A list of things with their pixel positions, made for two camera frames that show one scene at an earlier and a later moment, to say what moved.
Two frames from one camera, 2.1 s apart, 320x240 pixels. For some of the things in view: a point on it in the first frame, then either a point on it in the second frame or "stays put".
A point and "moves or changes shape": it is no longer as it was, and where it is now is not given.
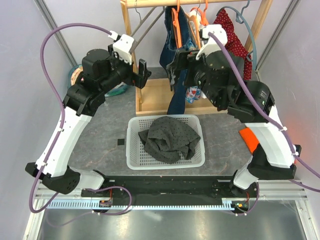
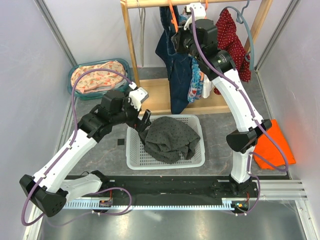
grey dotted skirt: x=168 y=140 stays put
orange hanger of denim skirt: x=176 y=24 moves or changes shape
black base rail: x=202 y=186 stays put
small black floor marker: x=120 y=142 stays put
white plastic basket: x=136 y=158 stays put
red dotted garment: x=233 y=43 stays put
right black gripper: x=183 y=60 -> x=177 y=39
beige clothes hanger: x=142 y=21 -> x=142 y=18
